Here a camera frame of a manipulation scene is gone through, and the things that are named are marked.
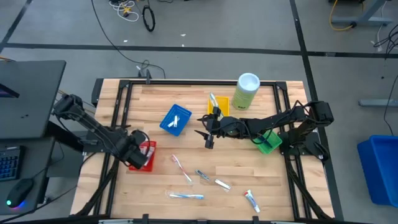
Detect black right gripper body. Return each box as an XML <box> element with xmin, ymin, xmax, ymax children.
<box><xmin>213</xmin><ymin>116</ymin><xmax>249</xmax><ymax>139</ymax></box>

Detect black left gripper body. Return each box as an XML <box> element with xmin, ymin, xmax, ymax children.
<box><xmin>126</xmin><ymin>141</ymin><xmax>150</xmax><ymax>171</ymax></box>

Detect teal toothbrush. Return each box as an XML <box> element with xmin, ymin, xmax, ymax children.
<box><xmin>208</xmin><ymin>92</ymin><xmax>220</xmax><ymax>109</ymax></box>

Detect blue plastic basket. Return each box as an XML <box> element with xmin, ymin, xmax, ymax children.
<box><xmin>159</xmin><ymin>103</ymin><xmax>193</xmax><ymax>137</ymax></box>

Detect green plastic basket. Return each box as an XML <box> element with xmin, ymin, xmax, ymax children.
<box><xmin>256</xmin><ymin>129</ymin><xmax>284</xmax><ymax>155</ymax></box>

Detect white red toothpaste tube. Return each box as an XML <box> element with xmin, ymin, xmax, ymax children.
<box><xmin>243</xmin><ymin>189</ymin><xmax>261</xmax><ymax>214</ymax></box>

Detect yellow plastic basket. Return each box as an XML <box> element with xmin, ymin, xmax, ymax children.
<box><xmin>207</xmin><ymin>95</ymin><xmax>231</xmax><ymax>118</ymax></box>

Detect red plastic basket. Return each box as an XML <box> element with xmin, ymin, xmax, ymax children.
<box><xmin>128</xmin><ymin>140</ymin><xmax>157</xmax><ymax>172</ymax></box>

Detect green wipes canister white lid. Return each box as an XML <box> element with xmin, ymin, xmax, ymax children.
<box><xmin>231</xmin><ymin>72</ymin><xmax>261</xmax><ymax>111</ymax></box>

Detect red toothbrush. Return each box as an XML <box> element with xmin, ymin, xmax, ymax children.
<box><xmin>170</xmin><ymin>154</ymin><xmax>193</xmax><ymax>184</ymax></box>

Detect blue white wrapped toothbrush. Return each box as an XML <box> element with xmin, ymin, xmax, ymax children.
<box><xmin>165</xmin><ymin>190</ymin><xmax>206</xmax><ymax>201</ymax></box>

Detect black control box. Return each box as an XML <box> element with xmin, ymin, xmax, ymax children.
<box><xmin>91</xmin><ymin>77</ymin><xmax>104</xmax><ymax>106</ymax></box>

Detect black computer mouse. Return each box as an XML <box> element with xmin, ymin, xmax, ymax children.
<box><xmin>5</xmin><ymin>177</ymin><xmax>35</xmax><ymax>208</ymax></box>

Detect black desk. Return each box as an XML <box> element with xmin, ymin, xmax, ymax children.
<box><xmin>0</xmin><ymin>60</ymin><xmax>78</xmax><ymax>215</ymax></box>

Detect black keyboard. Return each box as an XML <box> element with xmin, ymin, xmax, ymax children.
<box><xmin>0</xmin><ymin>145</ymin><xmax>21</xmax><ymax>182</ymax></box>

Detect black monitor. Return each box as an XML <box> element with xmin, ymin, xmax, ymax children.
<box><xmin>0</xmin><ymin>82</ymin><xmax>20</xmax><ymax>99</ymax></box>

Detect gray desk foot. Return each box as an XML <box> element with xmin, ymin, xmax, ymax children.
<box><xmin>358</xmin><ymin>98</ymin><xmax>398</xmax><ymax>108</ymax></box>

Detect blue plastic bin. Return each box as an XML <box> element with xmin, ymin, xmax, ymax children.
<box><xmin>356</xmin><ymin>134</ymin><xmax>398</xmax><ymax>208</ymax></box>

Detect gray desk leg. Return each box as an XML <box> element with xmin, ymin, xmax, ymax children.
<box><xmin>329</xmin><ymin>0</ymin><xmax>394</xmax><ymax>27</ymax></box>

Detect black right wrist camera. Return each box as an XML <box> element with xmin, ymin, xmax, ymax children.
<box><xmin>221</xmin><ymin>116</ymin><xmax>243</xmax><ymax>136</ymax></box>

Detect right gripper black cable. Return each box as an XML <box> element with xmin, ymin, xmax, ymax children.
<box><xmin>202</xmin><ymin>114</ymin><xmax>216</xmax><ymax>128</ymax></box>

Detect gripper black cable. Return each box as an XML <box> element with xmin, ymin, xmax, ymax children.
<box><xmin>202</xmin><ymin>114</ymin><xmax>216</xmax><ymax>128</ymax></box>
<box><xmin>133</xmin><ymin>129</ymin><xmax>152</xmax><ymax>150</ymax></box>

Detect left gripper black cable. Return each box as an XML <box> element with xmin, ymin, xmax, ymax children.
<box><xmin>133</xmin><ymin>129</ymin><xmax>152</xmax><ymax>150</ymax></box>

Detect black aluminium table frame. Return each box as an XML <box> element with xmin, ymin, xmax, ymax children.
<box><xmin>73</xmin><ymin>79</ymin><xmax>335</xmax><ymax>224</ymax></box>

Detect silver metal bracket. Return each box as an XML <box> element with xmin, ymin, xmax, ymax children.
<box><xmin>98</xmin><ymin>218</ymin><xmax>134</xmax><ymax>224</ymax></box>

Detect yellow green wires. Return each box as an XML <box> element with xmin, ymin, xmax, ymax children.
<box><xmin>57</xmin><ymin>89</ymin><xmax>76</xmax><ymax>101</ymax></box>

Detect black cable loop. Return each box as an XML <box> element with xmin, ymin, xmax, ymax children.
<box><xmin>142</xmin><ymin>5</ymin><xmax>156</xmax><ymax>32</ymax></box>

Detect long black floor cable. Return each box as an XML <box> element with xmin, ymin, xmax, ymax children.
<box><xmin>91</xmin><ymin>0</ymin><xmax>167</xmax><ymax>79</ymax></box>

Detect white cable bundle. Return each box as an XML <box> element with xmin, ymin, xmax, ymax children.
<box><xmin>108</xmin><ymin>0</ymin><xmax>140</xmax><ymax>23</ymax></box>

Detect yellow cable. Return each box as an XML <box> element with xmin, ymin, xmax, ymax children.
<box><xmin>328</xmin><ymin>0</ymin><xmax>355</xmax><ymax>32</ymax></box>

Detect thin black floor cable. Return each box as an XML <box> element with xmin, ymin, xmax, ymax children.
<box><xmin>382</xmin><ymin>74</ymin><xmax>398</xmax><ymax>138</ymax></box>

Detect black cable bundle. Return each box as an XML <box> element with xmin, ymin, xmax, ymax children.
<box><xmin>373</xmin><ymin>23</ymin><xmax>398</xmax><ymax>60</ymax></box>

